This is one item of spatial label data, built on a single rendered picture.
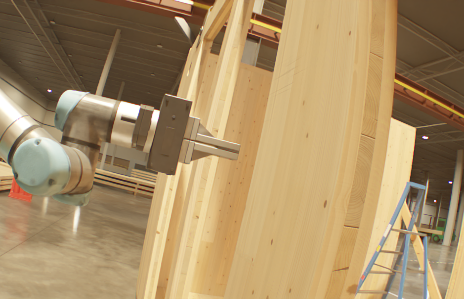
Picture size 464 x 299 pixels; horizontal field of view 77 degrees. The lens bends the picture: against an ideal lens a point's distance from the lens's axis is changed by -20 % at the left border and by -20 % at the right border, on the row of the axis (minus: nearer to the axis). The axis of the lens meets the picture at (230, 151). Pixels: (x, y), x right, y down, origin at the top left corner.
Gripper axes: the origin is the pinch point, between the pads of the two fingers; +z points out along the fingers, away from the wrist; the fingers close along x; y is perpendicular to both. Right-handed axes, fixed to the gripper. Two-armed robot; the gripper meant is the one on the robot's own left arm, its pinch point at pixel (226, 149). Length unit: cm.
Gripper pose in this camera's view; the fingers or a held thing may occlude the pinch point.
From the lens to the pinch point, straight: 64.0
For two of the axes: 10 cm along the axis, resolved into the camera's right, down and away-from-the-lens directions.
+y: -2.6, 0.5, 9.6
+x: -2.2, 9.7, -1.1
